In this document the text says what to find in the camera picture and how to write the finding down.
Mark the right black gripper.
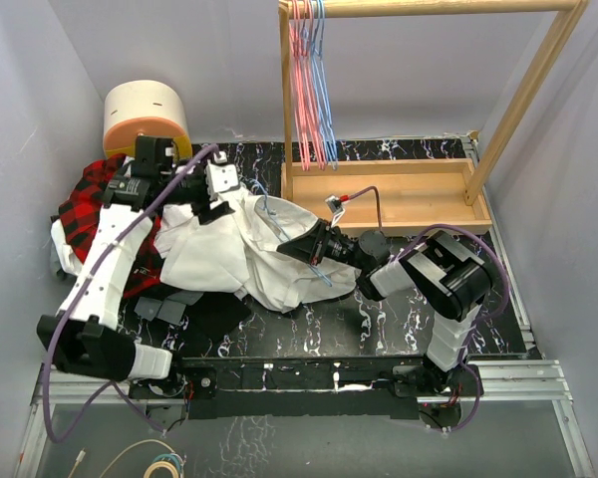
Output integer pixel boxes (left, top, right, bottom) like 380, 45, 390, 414
277, 218, 369, 272

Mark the white shirt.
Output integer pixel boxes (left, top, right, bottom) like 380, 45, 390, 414
154, 188, 356, 313

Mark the blue wire hanger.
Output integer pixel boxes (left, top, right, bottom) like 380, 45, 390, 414
246, 179, 332, 287

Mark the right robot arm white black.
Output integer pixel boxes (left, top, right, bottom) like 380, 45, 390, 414
277, 219, 509, 395

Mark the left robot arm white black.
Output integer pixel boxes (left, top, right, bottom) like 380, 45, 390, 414
37, 135, 239, 397

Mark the red black plaid shirt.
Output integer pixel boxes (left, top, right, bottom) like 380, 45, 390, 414
52, 154, 163, 299

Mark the wooden clothes rack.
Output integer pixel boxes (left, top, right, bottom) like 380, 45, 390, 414
281, 1, 588, 236

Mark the black garment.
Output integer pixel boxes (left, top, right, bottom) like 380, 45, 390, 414
180, 292, 252, 357

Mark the pink hangers bundle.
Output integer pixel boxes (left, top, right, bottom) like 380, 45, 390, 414
288, 1, 326, 170

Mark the blue hangers bundle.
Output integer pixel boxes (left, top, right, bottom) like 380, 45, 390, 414
310, 1, 338, 170

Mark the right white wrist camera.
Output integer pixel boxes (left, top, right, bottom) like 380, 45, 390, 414
325, 195, 349, 227

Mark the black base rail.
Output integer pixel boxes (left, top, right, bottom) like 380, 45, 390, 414
131, 356, 483, 425

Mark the coiled cream cable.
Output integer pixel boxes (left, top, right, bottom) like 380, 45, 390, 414
74, 439, 187, 478

